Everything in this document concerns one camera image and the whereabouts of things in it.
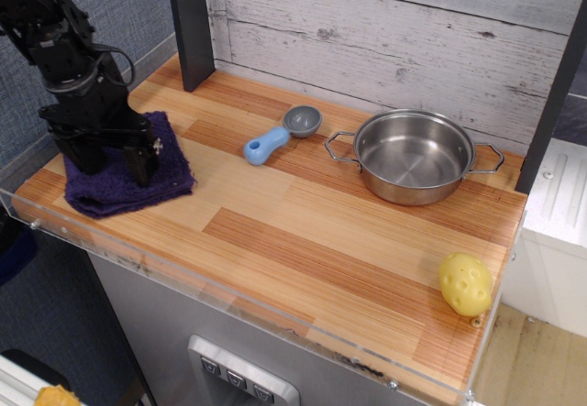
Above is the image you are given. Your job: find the stainless steel pot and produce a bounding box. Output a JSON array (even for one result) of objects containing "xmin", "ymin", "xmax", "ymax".
[{"xmin": 325, "ymin": 109, "xmax": 504, "ymax": 206}]

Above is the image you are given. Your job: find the clear acrylic front guard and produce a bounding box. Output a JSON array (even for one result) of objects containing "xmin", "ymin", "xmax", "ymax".
[{"xmin": 0, "ymin": 188, "xmax": 504, "ymax": 406}]

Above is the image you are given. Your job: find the dark grey left post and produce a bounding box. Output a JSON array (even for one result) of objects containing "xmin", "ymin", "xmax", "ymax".
[{"xmin": 171, "ymin": 0, "xmax": 216, "ymax": 92}]

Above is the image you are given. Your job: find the dark grey post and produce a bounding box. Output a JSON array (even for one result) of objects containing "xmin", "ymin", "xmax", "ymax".
[
  {"xmin": 515, "ymin": 0, "xmax": 586, "ymax": 194},
  {"xmin": 171, "ymin": 0, "xmax": 216, "ymax": 92}
]

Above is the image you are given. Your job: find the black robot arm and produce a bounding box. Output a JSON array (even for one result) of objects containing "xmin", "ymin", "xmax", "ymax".
[{"xmin": 1, "ymin": 0, "xmax": 160, "ymax": 187}]

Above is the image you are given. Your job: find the yellow toy potato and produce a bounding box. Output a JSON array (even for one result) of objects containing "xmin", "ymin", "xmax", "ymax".
[{"xmin": 438, "ymin": 252, "xmax": 493, "ymax": 317}]

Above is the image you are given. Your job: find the blue grey ice cream scoop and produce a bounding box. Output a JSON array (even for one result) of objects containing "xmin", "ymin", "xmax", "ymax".
[{"xmin": 243, "ymin": 105, "xmax": 322, "ymax": 166}]

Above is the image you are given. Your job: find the silver dispenser button panel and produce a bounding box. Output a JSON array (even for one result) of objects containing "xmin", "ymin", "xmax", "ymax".
[{"xmin": 188, "ymin": 335, "xmax": 301, "ymax": 405}]

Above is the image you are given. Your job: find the yellow black object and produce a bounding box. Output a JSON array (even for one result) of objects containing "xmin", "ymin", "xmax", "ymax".
[{"xmin": 33, "ymin": 385, "xmax": 83, "ymax": 406}]

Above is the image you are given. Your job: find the purple towel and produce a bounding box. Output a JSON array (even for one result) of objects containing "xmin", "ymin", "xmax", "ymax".
[{"xmin": 64, "ymin": 111, "xmax": 195, "ymax": 218}]

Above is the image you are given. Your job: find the white side cabinet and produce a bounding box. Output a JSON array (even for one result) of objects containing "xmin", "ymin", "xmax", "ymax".
[{"xmin": 502, "ymin": 138, "xmax": 586, "ymax": 336}]

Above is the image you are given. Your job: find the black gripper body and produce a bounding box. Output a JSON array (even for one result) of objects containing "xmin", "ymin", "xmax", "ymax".
[{"xmin": 39, "ymin": 69, "xmax": 161, "ymax": 154}]

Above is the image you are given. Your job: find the dark grey right post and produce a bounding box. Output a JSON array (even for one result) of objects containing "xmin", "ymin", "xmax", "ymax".
[{"xmin": 515, "ymin": 0, "xmax": 586, "ymax": 194}]

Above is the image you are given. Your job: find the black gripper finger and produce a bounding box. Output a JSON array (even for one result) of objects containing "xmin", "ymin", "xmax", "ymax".
[
  {"xmin": 53, "ymin": 134, "xmax": 107, "ymax": 175},
  {"xmin": 122, "ymin": 142, "xmax": 160, "ymax": 187}
]

